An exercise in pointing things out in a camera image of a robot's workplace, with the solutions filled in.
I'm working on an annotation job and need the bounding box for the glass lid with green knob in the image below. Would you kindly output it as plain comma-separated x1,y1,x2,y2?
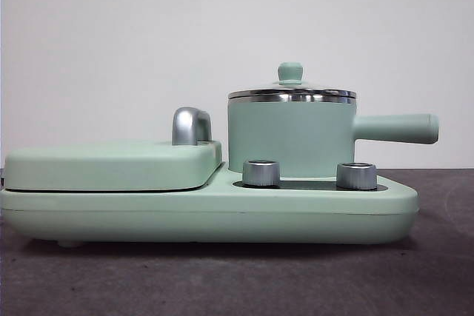
227,62,357,100

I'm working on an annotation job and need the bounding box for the silver control knob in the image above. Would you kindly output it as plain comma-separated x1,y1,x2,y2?
242,159,281,188
336,162,378,189

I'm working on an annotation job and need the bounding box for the mint green breakfast machine base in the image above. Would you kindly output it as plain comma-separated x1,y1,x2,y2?
0,173,420,249

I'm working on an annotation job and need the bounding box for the mint green griddle cover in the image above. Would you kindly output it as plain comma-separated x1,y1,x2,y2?
3,107,224,192

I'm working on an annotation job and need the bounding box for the mint green handled pot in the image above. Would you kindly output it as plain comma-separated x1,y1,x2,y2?
227,94,440,180

